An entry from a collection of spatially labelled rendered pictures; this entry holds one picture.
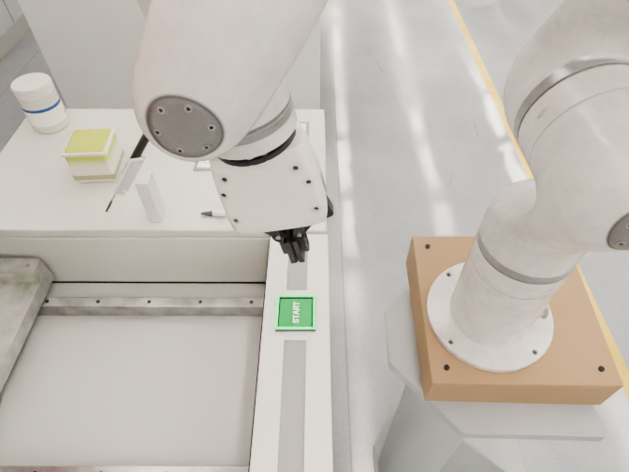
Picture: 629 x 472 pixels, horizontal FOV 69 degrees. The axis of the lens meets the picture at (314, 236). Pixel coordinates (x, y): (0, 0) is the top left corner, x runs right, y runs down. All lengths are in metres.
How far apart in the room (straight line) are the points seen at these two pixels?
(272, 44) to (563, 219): 0.29
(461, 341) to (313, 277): 0.24
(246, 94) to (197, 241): 0.53
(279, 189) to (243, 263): 0.40
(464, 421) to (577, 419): 0.17
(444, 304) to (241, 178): 0.44
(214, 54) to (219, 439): 0.59
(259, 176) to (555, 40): 0.29
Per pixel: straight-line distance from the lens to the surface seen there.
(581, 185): 0.42
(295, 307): 0.65
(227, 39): 0.25
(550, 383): 0.76
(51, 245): 0.89
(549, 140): 0.45
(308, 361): 0.62
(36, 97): 1.03
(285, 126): 0.39
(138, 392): 0.80
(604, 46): 0.49
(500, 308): 0.65
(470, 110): 2.88
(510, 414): 0.80
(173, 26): 0.26
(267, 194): 0.43
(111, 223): 0.82
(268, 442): 0.58
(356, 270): 1.90
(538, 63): 0.50
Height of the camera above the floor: 1.52
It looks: 49 degrees down
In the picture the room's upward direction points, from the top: straight up
